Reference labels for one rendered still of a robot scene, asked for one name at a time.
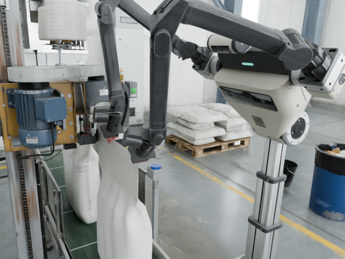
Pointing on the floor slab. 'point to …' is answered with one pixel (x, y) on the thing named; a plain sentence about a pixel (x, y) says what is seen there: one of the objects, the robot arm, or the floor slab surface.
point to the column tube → (13, 170)
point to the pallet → (196, 151)
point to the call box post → (155, 209)
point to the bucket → (290, 167)
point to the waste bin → (328, 183)
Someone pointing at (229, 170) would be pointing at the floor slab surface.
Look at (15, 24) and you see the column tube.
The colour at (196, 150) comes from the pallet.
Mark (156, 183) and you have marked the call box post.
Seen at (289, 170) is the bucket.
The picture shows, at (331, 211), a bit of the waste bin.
